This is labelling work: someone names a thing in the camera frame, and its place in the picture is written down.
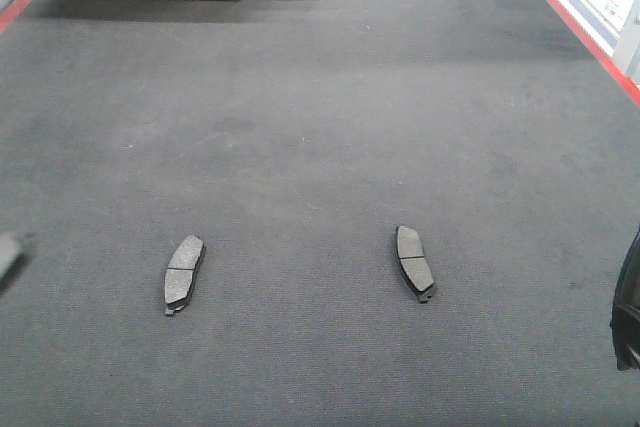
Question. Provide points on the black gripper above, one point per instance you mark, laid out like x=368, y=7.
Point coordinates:
x=624, y=322

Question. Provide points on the brake pad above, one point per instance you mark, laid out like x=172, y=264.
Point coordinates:
x=181, y=273
x=18, y=250
x=414, y=264

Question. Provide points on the dark grey conveyor belt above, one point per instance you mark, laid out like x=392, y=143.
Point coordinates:
x=293, y=137

